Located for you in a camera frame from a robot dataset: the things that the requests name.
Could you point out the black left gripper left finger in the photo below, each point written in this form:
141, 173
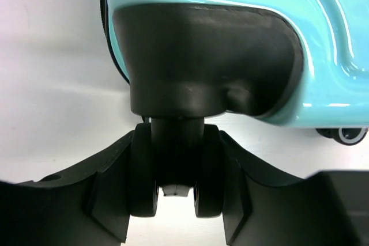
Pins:
85, 204

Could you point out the pink teal suitcase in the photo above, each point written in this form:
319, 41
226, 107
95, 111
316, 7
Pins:
295, 63

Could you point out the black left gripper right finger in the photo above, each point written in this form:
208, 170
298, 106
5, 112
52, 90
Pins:
264, 205

